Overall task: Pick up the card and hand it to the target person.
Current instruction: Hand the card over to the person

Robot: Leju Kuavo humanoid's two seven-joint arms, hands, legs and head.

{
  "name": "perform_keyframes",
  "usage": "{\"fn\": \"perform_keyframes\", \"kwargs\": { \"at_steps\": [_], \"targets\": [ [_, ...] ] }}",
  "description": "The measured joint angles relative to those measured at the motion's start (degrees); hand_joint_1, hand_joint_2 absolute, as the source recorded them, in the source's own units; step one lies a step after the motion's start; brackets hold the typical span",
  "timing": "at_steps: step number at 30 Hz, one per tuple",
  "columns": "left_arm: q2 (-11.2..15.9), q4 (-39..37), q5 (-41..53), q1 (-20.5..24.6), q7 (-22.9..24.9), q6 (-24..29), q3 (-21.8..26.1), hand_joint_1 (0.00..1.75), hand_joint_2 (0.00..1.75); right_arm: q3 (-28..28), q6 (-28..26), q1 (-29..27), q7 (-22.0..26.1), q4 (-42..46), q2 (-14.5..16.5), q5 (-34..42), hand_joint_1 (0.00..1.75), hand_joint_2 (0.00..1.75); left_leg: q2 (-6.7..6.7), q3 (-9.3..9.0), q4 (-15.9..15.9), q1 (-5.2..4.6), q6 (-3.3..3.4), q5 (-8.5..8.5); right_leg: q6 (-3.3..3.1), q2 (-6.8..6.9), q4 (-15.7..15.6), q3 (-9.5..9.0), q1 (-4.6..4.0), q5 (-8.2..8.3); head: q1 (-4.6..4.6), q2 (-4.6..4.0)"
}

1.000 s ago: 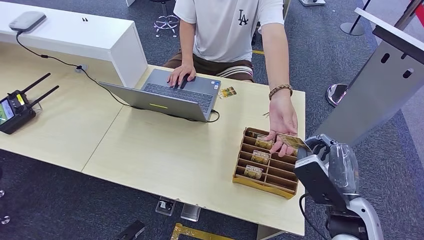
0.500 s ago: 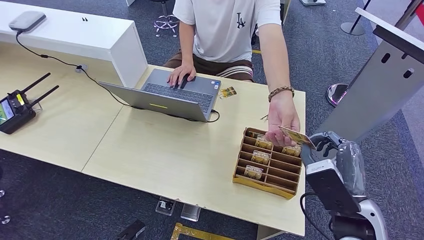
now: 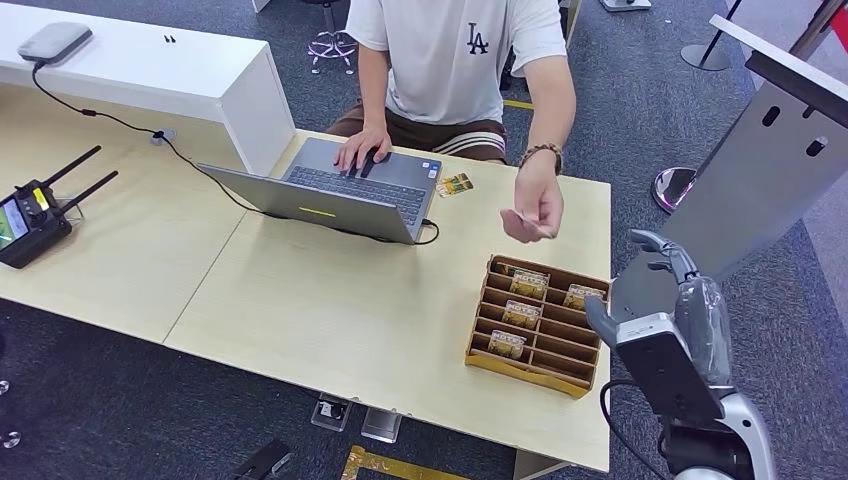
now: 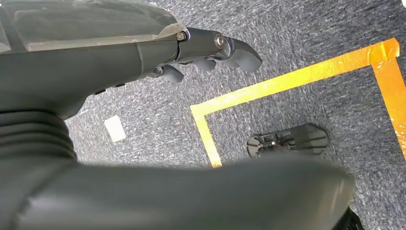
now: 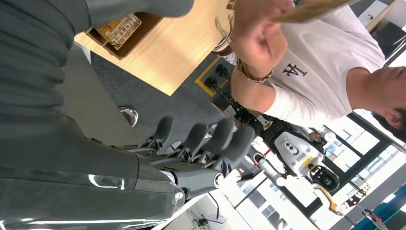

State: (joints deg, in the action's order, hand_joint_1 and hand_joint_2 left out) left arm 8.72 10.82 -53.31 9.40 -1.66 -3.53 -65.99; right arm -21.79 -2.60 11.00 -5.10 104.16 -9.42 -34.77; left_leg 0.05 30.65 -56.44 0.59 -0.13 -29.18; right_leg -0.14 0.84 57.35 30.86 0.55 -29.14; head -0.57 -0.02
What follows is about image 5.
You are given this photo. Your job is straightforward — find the person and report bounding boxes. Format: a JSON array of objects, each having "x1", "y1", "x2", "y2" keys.
[{"x1": 212, "y1": 0, "x2": 406, "y2": 143}]

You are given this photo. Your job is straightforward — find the wooden card holder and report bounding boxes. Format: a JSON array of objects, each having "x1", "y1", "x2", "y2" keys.
[{"x1": 85, "y1": 12, "x2": 164, "y2": 60}]

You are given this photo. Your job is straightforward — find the grey standing kiosk panel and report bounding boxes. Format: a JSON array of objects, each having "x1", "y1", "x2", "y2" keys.
[{"x1": 55, "y1": 43, "x2": 153, "y2": 147}]

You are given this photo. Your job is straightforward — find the chrome stanchion base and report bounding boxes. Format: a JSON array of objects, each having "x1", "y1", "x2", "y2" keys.
[{"x1": 119, "y1": 106, "x2": 139, "y2": 127}]

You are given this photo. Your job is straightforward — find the background humanoid robot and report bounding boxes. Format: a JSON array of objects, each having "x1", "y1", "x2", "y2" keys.
[{"x1": 204, "y1": 63, "x2": 341, "y2": 195}]

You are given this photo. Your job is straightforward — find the braided brown bracelet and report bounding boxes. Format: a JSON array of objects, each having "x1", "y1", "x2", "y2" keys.
[{"x1": 236, "y1": 58, "x2": 274, "y2": 84}]

